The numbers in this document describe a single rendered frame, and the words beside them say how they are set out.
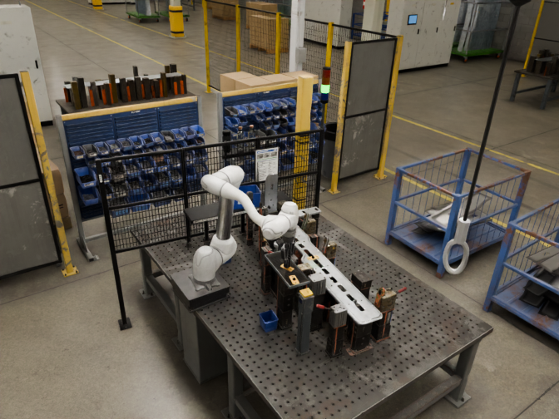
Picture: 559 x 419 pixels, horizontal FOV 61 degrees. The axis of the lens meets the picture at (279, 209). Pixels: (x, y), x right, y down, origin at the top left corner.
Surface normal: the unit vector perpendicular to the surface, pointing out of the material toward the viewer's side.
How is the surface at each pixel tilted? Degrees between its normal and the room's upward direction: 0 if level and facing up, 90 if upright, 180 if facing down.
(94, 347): 0
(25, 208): 91
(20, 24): 90
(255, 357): 0
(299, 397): 0
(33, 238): 92
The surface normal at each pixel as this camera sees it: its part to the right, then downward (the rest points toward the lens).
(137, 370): 0.03, -0.88
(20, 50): 0.58, 0.40
